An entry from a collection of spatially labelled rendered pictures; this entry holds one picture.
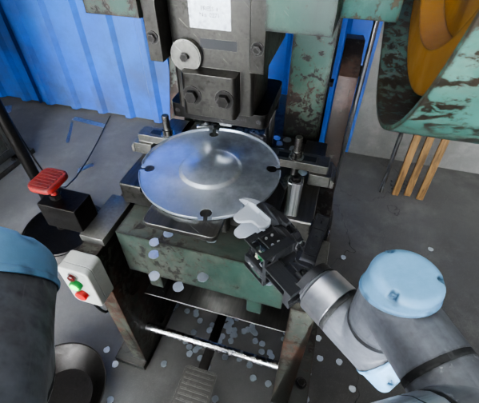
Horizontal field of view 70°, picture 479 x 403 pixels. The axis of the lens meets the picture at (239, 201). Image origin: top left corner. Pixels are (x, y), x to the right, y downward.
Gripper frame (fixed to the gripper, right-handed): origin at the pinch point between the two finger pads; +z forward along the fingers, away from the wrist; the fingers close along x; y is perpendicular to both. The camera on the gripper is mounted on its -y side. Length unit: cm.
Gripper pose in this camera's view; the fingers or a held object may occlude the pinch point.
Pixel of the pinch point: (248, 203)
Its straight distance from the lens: 63.6
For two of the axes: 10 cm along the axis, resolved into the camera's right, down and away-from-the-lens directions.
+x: 0.0, 7.1, 7.0
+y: -8.2, 4.1, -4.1
